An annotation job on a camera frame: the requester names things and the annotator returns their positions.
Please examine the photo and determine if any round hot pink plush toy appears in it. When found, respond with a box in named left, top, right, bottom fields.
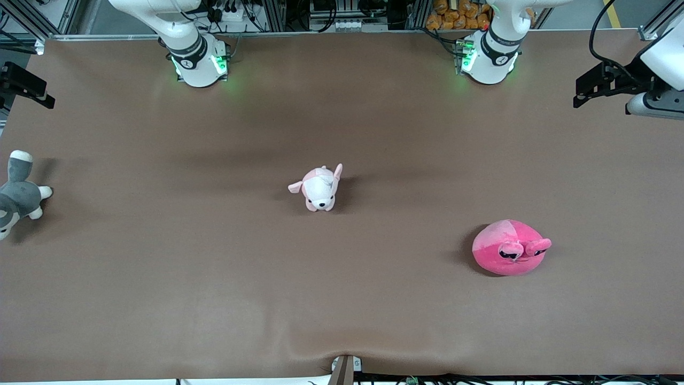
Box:
left=472, top=219, right=552, bottom=277

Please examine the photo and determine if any grey white husky plush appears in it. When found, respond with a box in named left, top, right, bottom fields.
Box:
left=0, top=150, right=53, bottom=241

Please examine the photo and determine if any pile of orange plush toys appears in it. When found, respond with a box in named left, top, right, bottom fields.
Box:
left=426, top=0, right=492, bottom=30

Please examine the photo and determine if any white power strip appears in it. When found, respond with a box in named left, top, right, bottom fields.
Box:
left=211, top=5, right=253, bottom=23

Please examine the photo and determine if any small pink white dog plush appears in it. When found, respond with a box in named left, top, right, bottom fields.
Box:
left=288, top=163, right=344, bottom=212

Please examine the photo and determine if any brown table cover mat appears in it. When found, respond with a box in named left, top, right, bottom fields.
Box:
left=0, top=29, right=684, bottom=381

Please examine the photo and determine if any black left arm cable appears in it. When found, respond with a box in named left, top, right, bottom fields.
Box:
left=589, top=0, right=638, bottom=82

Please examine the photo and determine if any aluminium frame post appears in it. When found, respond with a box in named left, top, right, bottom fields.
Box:
left=0, top=0, right=81, bottom=42
left=638, top=0, right=684, bottom=41

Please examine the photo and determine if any metal clamp bracket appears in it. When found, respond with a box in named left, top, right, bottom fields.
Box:
left=330, top=354, right=363, bottom=385

